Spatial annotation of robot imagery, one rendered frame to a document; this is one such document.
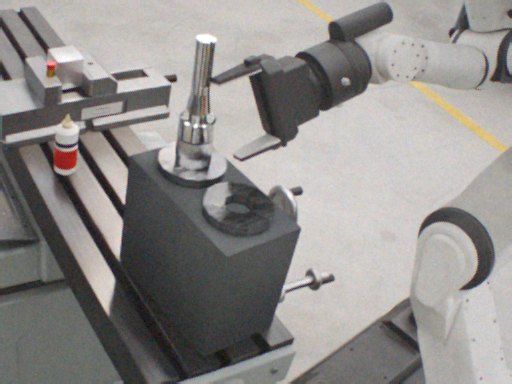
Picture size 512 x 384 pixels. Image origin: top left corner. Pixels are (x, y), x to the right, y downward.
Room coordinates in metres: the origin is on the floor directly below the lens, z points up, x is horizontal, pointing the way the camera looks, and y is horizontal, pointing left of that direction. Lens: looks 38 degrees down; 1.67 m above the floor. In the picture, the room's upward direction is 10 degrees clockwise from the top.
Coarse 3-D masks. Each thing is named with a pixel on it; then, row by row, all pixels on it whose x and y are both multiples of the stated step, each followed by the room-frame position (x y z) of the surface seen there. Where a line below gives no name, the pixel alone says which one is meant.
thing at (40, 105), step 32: (32, 64) 1.15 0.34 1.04; (128, 64) 1.28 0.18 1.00; (0, 96) 1.09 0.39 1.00; (32, 96) 1.11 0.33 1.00; (64, 96) 1.12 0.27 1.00; (96, 96) 1.13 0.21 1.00; (128, 96) 1.17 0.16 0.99; (160, 96) 1.21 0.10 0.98; (0, 128) 1.03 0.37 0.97; (32, 128) 1.06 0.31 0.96; (96, 128) 1.12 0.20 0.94
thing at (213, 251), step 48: (144, 192) 0.76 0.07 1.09; (192, 192) 0.74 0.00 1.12; (240, 192) 0.74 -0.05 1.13; (144, 240) 0.75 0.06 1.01; (192, 240) 0.68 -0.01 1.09; (240, 240) 0.66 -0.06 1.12; (288, 240) 0.69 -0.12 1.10; (192, 288) 0.66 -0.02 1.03; (240, 288) 0.65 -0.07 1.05; (192, 336) 0.65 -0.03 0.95; (240, 336) 0.67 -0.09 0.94
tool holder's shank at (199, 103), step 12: (204, 36) 0.79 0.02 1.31; (204, 48) 0.77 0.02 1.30; (204, 60) 0.77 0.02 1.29; (204, 72) 0.78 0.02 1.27; (192, 84) 0.78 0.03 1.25; (204, 84) 0.78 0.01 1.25; (192, 96) 0.78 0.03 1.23; (204, 96) 0.78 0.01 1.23; (192, 108) 0.77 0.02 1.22; (204, 108) 0.77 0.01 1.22
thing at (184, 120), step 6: (180, 114) 0.79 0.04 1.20; (186, 114) 0.79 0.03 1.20; (210, 114) 0.80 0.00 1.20; (180, 120) 0.78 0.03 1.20; (186, 120) 0.77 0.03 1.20; (192, 120) 0.78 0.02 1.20; (204, 120) 0.78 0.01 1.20; (210, 120) 0.78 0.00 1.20; (186, 126) 0.77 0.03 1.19; (192, 126) 0.76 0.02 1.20; (198, 126) 0.76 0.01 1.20; (204, 126) 0.77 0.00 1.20; (210, 126) 0.77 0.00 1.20
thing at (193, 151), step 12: (180, 132) 0.77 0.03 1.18; (192, 132) 0.76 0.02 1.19; (204, 132) 0.77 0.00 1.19; (180, 144) 0.77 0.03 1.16; (192, 144) 0.76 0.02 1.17; (204, 144) 0.77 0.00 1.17; (180, 156) 0.77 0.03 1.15; (192, 156) 0.76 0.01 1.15; (204, 156) 0.77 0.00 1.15; (192, 168) 0.76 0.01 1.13
